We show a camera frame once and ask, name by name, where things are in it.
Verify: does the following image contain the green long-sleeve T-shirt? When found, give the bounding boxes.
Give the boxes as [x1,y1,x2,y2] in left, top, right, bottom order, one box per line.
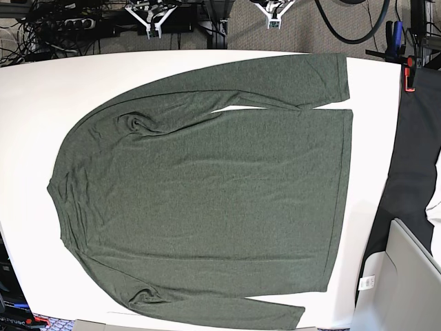
[48,54,353,330]

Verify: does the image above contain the white paper tag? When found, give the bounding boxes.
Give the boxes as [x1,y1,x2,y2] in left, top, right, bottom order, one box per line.
[358,275,376,291]

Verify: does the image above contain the dark grey cloth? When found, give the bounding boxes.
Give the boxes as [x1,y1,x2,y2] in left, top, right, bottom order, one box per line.
[365,67,441,258]

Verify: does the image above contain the white power strip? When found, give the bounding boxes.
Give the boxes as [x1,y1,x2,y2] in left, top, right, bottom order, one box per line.
[51,18,96,31]

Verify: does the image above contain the red black clamp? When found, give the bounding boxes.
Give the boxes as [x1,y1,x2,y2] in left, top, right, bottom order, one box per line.
[365,50,420,92]

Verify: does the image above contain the white cloth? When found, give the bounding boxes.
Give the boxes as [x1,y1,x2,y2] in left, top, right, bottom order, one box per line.
[426,192,440,223]

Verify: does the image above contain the grey plastic bin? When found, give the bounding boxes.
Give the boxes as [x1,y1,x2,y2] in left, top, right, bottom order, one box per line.
[350,219,440,330]

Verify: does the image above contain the black box with label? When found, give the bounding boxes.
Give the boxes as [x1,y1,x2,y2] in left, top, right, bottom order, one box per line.
[1,239,31,330]

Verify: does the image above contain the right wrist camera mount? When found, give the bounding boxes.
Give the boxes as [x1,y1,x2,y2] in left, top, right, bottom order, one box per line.
[124,1,181,39]

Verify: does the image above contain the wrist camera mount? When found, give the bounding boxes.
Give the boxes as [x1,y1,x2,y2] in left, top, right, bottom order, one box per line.
[124,1,181,39]
[252,0,295,30]

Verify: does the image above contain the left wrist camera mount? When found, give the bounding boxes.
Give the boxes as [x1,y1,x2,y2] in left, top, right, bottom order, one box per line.
[252,0,295,30]

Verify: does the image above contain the thick black cable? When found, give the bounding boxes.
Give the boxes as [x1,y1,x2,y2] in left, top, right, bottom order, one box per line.
[315,0,389,43]

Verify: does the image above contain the blue handled tool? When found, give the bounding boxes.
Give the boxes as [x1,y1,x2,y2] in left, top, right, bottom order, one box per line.
[393,21,402,53]

